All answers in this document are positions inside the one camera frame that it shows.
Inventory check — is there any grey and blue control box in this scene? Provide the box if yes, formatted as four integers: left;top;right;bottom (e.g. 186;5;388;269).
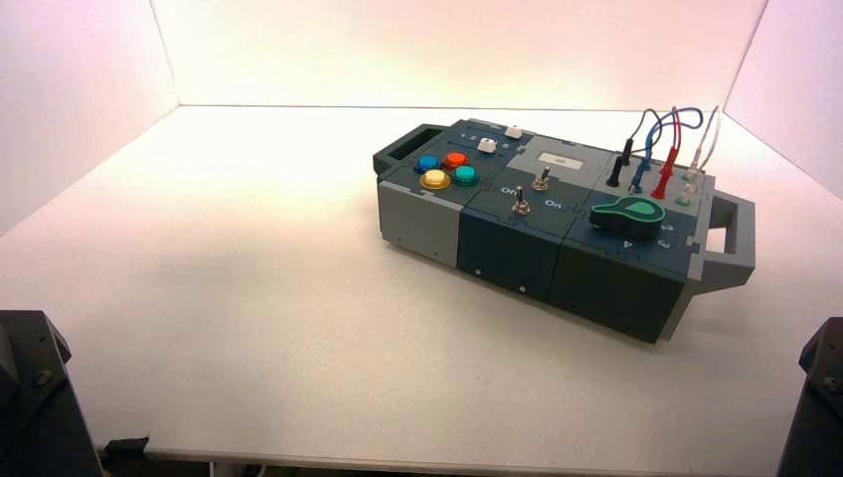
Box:
372;118;757;345

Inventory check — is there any small white display screen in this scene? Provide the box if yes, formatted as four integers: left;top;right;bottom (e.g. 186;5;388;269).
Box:
536;151;586;171

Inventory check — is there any green and black rotary knob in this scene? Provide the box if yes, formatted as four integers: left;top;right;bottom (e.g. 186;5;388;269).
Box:
589;196;667;242

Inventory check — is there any black table edge clamp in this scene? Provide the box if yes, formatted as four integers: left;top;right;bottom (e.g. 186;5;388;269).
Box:
98;435;151;477

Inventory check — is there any black banana plug cable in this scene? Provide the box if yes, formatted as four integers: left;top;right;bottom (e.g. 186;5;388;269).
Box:
605;108;663;189

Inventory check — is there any blue banana plug cable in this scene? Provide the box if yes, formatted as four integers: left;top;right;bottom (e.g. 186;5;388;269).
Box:
628;106;705;194

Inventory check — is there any red banana plug cable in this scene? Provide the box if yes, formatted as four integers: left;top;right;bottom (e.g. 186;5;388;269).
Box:
651;104;683;201

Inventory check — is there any white banana plug cable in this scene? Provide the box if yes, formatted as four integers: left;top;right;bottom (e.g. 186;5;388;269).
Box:
678;104;724;207

